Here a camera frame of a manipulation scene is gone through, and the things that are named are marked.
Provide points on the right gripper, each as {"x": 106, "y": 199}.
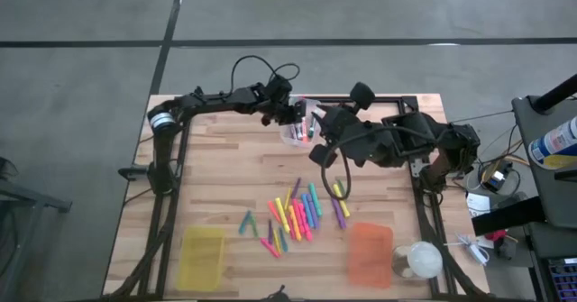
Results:
{"x": 338, "y": 124}

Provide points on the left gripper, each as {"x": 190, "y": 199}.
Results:
{"x": 277, "y": 110}

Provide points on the green whiteboard marker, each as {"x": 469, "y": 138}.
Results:
{"x": 311, "y": 127}

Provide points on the orange whiteboard marker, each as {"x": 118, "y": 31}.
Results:
{"x": 304, "y": 132}

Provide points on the purple marker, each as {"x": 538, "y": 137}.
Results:
{"x": 339, "y": 213}
{"x": 296, "y": 188}
{"x": 270, "y": 232}
{"x": 314, "y": 216}

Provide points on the teal marker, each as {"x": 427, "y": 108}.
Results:
{"x": 244, "y": 222}
{"x": 283, "y": 240}
{"x": 315, "y": 199}

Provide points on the blue marker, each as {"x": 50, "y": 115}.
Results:
{"x": 307, "y": 211}

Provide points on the pink marker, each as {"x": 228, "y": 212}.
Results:
{"x": 306, "y": 227}
{"x": 269, "y": 248}
{"x": 297, "y": 209}

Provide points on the golden yellow marker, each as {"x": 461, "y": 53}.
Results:
{"x": 295, "y": 225}

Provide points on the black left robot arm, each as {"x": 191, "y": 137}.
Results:
{"x": 216, "y": 100}

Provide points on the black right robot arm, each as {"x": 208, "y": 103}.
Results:
{"x": 405, "y": 135}

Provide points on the clear plastic bin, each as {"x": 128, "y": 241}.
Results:
{"x": 288, "y": 140}

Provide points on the yellow translucent tray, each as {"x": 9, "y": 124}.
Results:
{"x": 200, "y": 259}

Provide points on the white paper card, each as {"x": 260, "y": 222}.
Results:
{"x": 478, "y": 204}

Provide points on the small power adapter box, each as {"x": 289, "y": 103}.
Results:
{"x": 497, "y": 180}

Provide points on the small red object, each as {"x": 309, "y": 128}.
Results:
{"x": 496, "y": 235}

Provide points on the blue white spray can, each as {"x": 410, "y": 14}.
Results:
{"x": 556, "y": 142}

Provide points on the black pole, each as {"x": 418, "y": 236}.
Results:
{"x": 556, "y": 95}

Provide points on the grey cart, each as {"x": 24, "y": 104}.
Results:
{"x": 563, "y": 198}

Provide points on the dark storage crate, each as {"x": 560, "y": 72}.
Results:
{"x": 563, "y": 279}

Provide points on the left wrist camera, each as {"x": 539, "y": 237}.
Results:
{"x": 278, "y": 88}

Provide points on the black table frame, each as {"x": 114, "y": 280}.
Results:
{"x": 392, "y": 99}

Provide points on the black base bracket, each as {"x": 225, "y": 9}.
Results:
{"x": 133, "y": 172}

